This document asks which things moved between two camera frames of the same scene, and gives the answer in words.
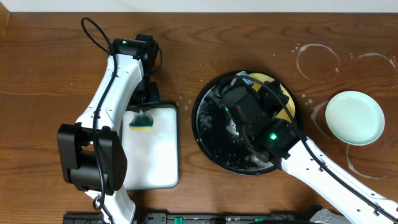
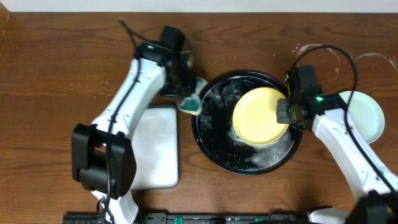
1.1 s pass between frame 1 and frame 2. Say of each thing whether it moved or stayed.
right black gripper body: moved
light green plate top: stayed
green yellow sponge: moved
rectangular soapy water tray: stayed
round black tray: stayed
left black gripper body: moved
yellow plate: moved
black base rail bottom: stayed
